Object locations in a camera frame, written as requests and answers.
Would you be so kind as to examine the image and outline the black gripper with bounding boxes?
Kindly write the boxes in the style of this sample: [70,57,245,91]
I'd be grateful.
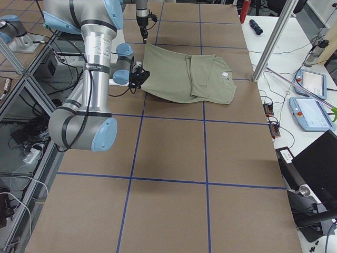
[138,16,149,44]
[128,67,150,87]

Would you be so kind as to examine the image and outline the olive green long-sleeve shirt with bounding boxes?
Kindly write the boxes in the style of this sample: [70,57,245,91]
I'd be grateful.
[142,44,236,105]

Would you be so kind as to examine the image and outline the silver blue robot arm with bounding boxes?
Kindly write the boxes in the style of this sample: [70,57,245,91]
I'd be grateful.
[43,1,150,152]
[135,0,150,44]

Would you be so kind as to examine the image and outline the red fire extinguisher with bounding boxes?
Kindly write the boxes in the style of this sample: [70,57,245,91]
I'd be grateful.
[240,0,251,24]

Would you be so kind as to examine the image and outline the dark blue folded umbrella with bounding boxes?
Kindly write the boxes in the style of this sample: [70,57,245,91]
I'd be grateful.
[249,19,263,35]

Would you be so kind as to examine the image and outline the white power strip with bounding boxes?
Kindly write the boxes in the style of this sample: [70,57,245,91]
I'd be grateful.
[23,148,41,164]

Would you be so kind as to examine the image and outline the upper orange black connector box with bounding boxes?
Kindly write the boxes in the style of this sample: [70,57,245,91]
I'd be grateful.
[263,103,274,116]

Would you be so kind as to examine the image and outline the orange black connector box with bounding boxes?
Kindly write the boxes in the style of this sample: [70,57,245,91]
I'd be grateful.
[269,122,281,139]
[263,103,274,116]

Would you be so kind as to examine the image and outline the lower orange black connector box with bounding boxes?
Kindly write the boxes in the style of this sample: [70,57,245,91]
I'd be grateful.
[269,122,281,139]

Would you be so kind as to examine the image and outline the clear water bottle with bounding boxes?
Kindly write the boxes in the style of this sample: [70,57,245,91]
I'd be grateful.
[304,40,329,67]

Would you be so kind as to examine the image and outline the lower blue teach pendant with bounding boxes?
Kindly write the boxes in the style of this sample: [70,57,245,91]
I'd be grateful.
[289,97,336,132]

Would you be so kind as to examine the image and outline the blue teach pendant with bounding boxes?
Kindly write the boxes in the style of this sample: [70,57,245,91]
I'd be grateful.
[289,97,336,132]
[293,69,327,100]

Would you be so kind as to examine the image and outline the upper blue teach pendant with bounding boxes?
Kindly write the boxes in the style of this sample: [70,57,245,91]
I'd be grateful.
[293,69,327,100]

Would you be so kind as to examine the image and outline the black monitor with label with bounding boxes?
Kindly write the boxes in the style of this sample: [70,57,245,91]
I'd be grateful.
[275,130,336,210]

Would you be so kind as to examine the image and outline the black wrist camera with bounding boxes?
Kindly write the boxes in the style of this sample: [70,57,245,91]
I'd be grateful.
[150,14,157,23]

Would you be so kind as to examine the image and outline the grey aluminium frame post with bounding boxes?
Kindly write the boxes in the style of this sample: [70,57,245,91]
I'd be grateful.
[252,0,298,82]

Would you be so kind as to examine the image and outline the aluminium extrusion side frame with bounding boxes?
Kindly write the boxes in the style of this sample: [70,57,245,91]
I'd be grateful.
[0,26,106,248]

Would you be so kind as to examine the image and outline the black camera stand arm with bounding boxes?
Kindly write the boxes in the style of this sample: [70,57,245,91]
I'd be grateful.
[287,190,336,242]

